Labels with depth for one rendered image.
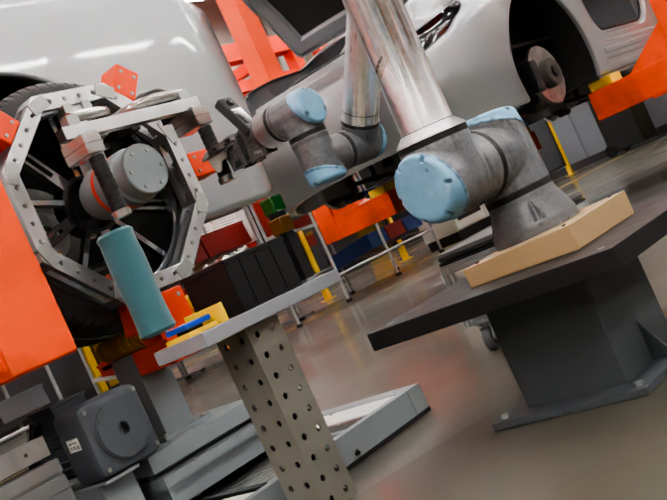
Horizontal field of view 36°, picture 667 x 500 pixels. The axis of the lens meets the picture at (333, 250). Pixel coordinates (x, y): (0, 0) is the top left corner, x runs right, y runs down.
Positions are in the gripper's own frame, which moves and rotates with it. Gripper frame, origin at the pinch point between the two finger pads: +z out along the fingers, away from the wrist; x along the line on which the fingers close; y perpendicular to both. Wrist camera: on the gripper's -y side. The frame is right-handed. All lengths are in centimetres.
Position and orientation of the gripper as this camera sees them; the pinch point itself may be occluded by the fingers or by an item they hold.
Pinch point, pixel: (209, 155)
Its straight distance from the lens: 252.7
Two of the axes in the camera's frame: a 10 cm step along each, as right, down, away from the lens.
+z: -6.8, 3.1, 6.7
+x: 6.1, -2.8, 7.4
